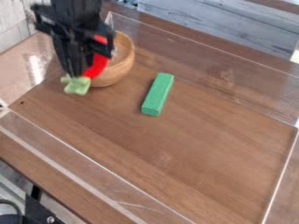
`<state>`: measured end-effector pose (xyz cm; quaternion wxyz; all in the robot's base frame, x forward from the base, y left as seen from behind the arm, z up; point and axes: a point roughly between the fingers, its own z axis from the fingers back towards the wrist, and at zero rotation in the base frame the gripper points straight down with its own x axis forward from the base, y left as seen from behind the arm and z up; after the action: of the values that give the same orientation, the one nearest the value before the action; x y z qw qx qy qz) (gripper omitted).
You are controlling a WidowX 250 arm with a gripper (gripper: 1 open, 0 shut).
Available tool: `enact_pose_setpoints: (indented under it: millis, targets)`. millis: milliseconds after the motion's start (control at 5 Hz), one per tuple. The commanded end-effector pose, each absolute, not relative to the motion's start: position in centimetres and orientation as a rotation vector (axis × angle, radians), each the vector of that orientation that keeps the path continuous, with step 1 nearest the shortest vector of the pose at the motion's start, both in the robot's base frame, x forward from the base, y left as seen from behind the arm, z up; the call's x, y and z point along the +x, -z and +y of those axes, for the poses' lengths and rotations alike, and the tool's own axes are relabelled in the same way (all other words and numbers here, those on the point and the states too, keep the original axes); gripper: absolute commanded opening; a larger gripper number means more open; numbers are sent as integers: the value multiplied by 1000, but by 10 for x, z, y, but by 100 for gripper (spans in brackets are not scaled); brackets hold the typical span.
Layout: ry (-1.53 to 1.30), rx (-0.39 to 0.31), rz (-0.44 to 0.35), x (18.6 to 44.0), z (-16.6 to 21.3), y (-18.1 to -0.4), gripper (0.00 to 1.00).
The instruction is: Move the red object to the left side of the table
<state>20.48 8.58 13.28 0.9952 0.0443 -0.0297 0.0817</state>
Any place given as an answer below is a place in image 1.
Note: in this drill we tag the red plush tomato toy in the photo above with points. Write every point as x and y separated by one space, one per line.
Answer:
78 86

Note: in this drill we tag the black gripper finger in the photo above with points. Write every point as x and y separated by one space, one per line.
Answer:
67 49
93 46

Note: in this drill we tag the light wooden bowl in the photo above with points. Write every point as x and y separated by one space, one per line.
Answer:
122 63

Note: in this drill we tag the green rectangular block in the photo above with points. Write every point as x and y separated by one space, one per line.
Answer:
158 93

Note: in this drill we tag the black table clamp mount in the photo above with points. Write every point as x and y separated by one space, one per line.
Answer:
37 213

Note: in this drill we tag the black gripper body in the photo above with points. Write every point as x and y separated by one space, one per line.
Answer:
65 16

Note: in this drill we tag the clear acrylic table barrier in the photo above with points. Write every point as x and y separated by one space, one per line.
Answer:
215 161

